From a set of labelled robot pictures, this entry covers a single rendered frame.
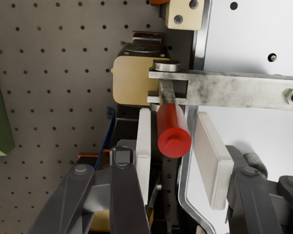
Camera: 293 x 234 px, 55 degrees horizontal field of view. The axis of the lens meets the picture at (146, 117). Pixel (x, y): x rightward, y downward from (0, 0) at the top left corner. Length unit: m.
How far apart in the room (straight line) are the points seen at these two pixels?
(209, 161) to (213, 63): 0.24
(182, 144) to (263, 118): 0.26
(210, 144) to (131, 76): 0.19
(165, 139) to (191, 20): 0.16
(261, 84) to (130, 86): 0.14
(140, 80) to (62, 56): 0.40
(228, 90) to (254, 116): 0.11
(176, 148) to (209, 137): 0.03
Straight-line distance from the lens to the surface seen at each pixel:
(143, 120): 0.18
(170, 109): 0.21
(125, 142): 0.17
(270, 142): 0.45
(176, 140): 0.18
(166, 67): 0.30
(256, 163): 0.42
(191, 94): 0.31
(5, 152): 0.80
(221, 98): 0.32
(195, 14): 0.31
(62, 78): 0.72
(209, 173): 0.16
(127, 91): 0.33
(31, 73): 0.75
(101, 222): 0.41
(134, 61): 0.33
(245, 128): 0.43
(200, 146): 0.19
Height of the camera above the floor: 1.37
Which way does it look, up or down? 69 degrees down
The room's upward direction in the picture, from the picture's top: 178 degrees counter-clockwise
